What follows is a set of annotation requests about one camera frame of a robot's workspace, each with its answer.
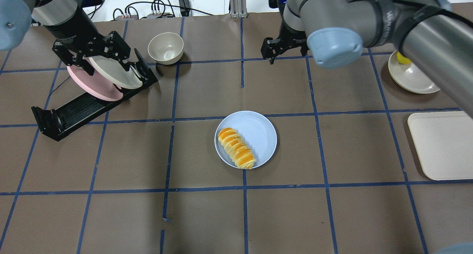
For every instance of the pink plate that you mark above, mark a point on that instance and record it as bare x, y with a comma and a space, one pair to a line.
95, 85

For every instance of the yellow lemon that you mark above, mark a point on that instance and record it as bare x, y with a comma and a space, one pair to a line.
402, 59

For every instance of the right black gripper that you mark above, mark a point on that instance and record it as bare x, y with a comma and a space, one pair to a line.
292, 38

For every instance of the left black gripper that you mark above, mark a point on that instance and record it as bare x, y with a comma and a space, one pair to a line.
75, 31

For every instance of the blue plate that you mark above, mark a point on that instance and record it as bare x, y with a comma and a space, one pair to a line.
258, 132

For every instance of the cream plate with lemon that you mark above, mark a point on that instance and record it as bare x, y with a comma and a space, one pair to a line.
410, 77

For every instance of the white rectangular tray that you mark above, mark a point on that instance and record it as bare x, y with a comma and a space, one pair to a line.
444, 144

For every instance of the cream plate in rack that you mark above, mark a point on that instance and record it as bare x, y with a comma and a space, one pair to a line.
114, 72

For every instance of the cream bowl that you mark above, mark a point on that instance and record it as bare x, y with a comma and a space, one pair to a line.
166, 48

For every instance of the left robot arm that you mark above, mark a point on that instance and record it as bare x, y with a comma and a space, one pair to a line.
76, 36

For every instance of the black power adapter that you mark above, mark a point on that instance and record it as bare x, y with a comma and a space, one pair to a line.
184, 8

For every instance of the black dish rack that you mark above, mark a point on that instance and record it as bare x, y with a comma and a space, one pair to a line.
61, 122

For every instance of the aluminium frame post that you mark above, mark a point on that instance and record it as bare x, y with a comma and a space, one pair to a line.
238, 9

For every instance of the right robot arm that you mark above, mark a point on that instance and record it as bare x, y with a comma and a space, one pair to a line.
436, 40

